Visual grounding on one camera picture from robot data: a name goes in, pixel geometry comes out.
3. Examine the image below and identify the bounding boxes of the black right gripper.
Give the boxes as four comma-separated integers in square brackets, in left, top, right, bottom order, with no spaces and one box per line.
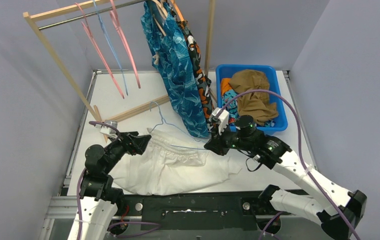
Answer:
[205,121,253,156]

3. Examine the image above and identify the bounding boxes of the light blue hanger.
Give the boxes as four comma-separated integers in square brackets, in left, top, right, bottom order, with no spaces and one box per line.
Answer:
[92,0,128,96]
[148,100,210,152]

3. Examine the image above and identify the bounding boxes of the white shorts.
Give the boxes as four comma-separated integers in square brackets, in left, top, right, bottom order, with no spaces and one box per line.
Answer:
[109,128,242,196]

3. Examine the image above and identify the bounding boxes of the light blue shark print shorts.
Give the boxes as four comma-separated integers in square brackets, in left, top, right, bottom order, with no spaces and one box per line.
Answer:
[221,89,275,127]

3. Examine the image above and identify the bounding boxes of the thick pink hanger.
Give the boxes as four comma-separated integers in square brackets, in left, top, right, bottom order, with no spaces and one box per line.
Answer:
[110,0,141,89]

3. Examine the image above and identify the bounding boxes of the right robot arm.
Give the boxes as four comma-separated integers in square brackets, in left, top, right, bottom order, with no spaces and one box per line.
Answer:
[204,113,367,240]

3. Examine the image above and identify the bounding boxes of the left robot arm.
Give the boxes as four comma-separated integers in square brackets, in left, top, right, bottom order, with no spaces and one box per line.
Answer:
[68,131,152,240]

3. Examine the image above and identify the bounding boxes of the orange camouflage shorts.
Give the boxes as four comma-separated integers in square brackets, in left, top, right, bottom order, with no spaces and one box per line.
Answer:
[175,12,214,124]

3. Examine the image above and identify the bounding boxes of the dark blue leaf print shorts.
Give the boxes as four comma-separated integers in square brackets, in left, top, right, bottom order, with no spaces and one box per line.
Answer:
[141,0,209,138]

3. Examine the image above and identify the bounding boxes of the orange hanger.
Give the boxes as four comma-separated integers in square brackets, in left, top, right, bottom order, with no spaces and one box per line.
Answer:
[170,0,187,23]

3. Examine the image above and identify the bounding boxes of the wooden hanger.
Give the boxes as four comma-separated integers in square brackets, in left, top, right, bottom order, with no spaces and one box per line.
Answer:
[148,0,168,37]

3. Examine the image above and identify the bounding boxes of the blue plastic bin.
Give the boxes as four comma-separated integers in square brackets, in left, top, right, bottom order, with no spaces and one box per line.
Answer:
[216,64,288,135]

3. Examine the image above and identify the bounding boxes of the wooden clothes rack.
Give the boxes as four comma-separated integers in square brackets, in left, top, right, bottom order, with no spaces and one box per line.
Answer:
[22,0,217,125]

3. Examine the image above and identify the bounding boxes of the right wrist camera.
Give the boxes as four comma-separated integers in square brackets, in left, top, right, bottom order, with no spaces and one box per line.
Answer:
[209,107,229,135]

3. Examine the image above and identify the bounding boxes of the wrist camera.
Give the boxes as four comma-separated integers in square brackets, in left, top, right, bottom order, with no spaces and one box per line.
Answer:
[99,120,118,138]
[209,107,229,135]

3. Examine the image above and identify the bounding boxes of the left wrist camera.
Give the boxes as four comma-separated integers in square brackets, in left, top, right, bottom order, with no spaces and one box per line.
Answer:
[99,120,118,138]

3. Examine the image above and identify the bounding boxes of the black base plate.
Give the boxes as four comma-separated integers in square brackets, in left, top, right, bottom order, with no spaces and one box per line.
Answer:
[117,191,277,231]

